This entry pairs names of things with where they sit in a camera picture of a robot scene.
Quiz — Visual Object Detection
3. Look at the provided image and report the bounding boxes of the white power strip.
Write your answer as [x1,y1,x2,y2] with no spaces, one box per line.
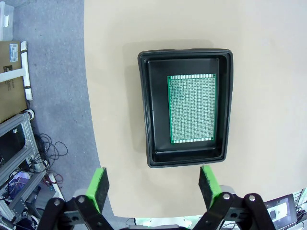
[44,173,66,201]

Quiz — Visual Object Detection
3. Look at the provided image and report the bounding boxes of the white tube frame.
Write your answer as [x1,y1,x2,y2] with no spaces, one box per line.
[0,40,34,101]

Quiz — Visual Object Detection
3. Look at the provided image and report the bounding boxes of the black floor cables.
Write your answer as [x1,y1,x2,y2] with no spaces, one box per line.
[33,133,69,169]

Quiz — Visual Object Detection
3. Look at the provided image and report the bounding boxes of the green perforated prototype circuit board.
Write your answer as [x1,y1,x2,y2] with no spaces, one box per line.
[167,73,217,144]

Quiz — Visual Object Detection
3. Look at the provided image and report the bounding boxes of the aluminium profile frame rack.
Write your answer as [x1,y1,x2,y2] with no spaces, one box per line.
[0,110,50,227]

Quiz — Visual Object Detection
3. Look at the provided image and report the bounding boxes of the black tablet screen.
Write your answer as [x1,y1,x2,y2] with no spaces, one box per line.
[263,193,298,230]

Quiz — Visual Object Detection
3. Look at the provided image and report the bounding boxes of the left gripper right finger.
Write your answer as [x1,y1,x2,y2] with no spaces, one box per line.
[193,165,276,230]

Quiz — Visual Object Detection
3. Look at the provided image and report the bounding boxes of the brown cardboard box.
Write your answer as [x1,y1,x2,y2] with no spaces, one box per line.
[0,40,29,123]

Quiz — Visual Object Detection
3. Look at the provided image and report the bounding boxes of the black plastic ESD tray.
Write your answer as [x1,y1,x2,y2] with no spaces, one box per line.
[137,47,235,170]

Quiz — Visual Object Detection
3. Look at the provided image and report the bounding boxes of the clear plastic storage bin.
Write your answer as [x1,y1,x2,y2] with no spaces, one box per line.
[0,0,14,42]

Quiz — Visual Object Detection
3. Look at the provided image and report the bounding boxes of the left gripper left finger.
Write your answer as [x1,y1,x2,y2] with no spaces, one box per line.
[35,167,114,230]

